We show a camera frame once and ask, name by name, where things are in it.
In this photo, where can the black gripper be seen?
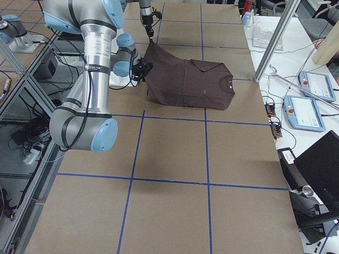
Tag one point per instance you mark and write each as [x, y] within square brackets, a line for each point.
[139, 76]
[147, 24]

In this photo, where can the dark brown t-shirt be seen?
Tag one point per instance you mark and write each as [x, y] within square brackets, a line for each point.
[191, 83]

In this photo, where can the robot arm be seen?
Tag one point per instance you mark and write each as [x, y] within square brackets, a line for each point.
[146, 12]
[83, 120]

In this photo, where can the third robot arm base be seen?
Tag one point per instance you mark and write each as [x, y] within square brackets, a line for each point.
[17, 37]

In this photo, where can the red cylinder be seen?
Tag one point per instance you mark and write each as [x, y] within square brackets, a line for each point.
[247, 6]

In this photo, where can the clear plastic bag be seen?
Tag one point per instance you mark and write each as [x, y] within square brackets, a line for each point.
[261, 37]

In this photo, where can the black power strip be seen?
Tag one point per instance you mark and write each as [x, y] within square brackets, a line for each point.
[274, 121]

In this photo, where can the reacher grabber stick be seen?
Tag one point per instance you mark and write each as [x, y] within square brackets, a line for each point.
[275, 74]

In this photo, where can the near blue teach pendant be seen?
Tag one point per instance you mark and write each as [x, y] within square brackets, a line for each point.
[303, 113]

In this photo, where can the blue teach pendant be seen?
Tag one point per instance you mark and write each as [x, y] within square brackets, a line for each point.
[318, 84]
[303, 113]

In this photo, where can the far blue teach pendant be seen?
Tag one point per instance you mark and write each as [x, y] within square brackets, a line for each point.
[318, 84]

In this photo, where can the black laptop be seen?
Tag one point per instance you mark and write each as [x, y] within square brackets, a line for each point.
[319, 167]

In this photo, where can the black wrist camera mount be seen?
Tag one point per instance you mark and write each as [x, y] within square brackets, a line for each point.
[158, 14]

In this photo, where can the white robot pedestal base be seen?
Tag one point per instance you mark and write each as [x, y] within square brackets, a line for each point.
[119, 82]

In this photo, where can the aluminium frame rail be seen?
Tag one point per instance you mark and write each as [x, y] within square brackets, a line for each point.
[29, 157]

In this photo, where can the aluminium frame post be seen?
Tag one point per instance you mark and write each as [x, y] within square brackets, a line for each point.
[284, 20]

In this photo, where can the wooden post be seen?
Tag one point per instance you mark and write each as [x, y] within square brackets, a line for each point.
[327, 48]

